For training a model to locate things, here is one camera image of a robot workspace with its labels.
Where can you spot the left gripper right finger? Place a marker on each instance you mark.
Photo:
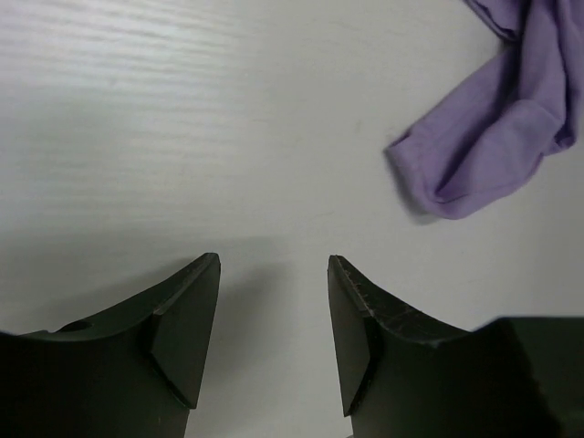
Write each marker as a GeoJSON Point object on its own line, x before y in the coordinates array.
{"type": "Point", "coordinates": [403, 373]}

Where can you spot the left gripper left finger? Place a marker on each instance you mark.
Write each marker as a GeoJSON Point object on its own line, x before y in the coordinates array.
{"type": "Point", "coordinates": [131, 370]}

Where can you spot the purple t shirt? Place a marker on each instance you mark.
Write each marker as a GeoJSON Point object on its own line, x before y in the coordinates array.
{"type": "Point", "coordinates": [489, 135]}

